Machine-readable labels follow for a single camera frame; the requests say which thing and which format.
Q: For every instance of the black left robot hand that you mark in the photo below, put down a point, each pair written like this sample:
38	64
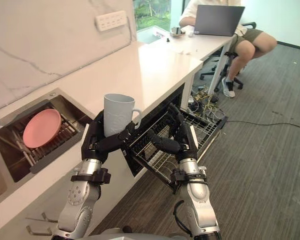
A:
103	145

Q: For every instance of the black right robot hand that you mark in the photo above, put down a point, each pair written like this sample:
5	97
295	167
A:
176	140

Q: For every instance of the pale blue ceramic mug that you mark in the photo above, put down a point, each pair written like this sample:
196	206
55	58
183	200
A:
117	117

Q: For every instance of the stainless steel sink basin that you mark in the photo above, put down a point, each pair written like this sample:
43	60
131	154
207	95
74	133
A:
43	135

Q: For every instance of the pink plastic plate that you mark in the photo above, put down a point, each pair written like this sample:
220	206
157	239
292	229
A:
42	128

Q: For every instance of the black office chair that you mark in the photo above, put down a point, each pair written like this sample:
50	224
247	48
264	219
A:
230	65

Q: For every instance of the white desk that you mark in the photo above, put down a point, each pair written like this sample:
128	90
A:
200	45

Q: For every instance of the small black object on desk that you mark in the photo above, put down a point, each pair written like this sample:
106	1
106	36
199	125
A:
168	39

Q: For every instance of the person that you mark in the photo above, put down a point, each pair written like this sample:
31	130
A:
240	42

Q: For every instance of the grey laptop computer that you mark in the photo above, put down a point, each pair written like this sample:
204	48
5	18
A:
216	20

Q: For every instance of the window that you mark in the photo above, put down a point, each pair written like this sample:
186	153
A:
152	13

